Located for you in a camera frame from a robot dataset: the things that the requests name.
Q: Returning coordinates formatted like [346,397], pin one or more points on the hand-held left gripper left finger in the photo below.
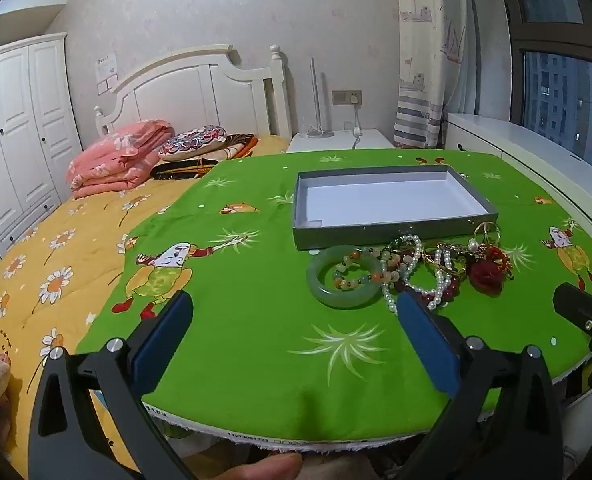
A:
[163,335]

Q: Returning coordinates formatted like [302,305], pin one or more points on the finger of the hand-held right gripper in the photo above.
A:
[581,307]

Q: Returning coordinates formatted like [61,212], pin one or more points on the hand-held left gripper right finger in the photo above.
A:
[426,340]

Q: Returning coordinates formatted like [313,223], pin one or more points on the gold bangle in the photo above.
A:
[433,260]

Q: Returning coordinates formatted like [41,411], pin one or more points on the red rose brooch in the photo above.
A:
[486,275]

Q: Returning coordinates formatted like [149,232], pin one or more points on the green jade bangle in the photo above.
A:
[315,280]

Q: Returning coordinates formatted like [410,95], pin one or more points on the grey cardboard box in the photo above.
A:
[376,205]

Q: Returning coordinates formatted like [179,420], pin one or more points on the person's left hand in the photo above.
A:
[261,467]

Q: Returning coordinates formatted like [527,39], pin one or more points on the green cartoon tablecloth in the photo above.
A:
[256,310]

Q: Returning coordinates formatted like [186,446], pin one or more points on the yellow daisy bedsheet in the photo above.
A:
[51,260]

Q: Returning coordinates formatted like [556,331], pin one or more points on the white windowsill cabinet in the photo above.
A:
[526,145]

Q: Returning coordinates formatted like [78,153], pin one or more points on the window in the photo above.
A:
[561,100]

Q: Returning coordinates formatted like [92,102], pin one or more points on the pink folded quilt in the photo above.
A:
[116,160]

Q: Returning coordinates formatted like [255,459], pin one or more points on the patterned round pillow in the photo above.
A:
[191,141]

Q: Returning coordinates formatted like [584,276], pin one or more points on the white nightstand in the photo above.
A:
[336,142]

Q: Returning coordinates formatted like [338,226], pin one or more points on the white wardrobe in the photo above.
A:
[16,135]

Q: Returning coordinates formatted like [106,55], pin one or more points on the white bed headboard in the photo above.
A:
[176,85]

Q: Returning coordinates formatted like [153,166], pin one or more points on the printed striped curtain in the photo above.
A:
[426,60]

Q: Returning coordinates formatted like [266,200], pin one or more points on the wall socket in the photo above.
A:
[341,97]

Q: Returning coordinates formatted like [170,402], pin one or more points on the wall paper notice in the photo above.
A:
[107,72]

